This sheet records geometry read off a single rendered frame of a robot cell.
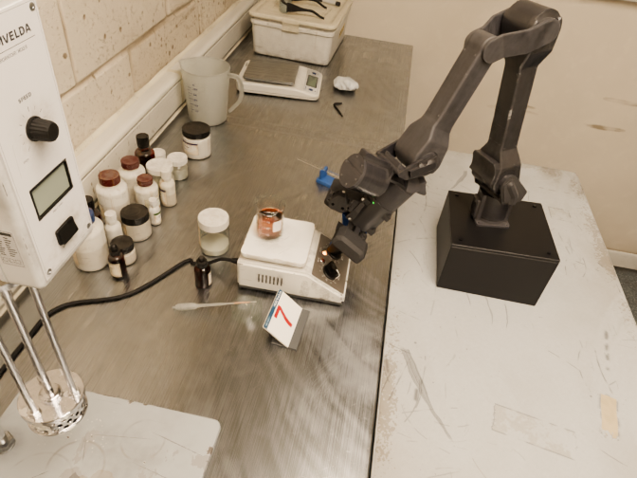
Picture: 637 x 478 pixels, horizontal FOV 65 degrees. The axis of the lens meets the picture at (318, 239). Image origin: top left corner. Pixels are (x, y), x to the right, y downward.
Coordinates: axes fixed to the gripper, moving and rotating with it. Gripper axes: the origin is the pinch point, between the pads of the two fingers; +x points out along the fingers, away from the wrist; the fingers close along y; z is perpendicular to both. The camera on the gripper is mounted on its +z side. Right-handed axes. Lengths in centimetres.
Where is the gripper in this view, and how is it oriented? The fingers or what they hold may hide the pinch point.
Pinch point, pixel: (341, 238)
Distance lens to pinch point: 94.2
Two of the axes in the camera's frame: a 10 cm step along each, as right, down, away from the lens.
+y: -2.7, 5.4, -8.0
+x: -5.9, 5.7, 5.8
